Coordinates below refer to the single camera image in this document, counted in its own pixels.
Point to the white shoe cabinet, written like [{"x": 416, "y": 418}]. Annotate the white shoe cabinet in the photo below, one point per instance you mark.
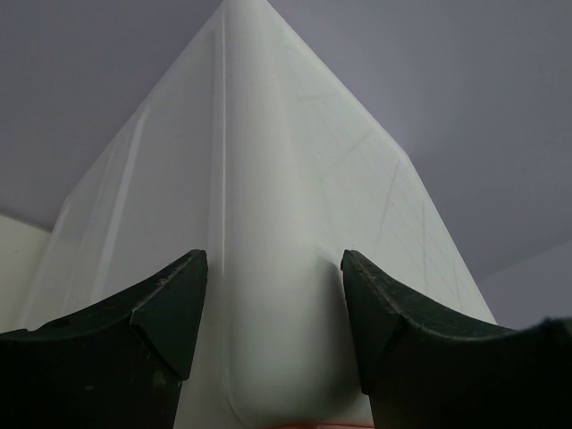
[{"x": 252, "y": 150}]

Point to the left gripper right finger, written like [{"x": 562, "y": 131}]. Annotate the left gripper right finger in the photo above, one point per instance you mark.
[{"x": 424, "y": 365}]

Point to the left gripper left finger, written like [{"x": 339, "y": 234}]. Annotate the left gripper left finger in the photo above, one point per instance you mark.
[{"x": 119, "y": 363}]

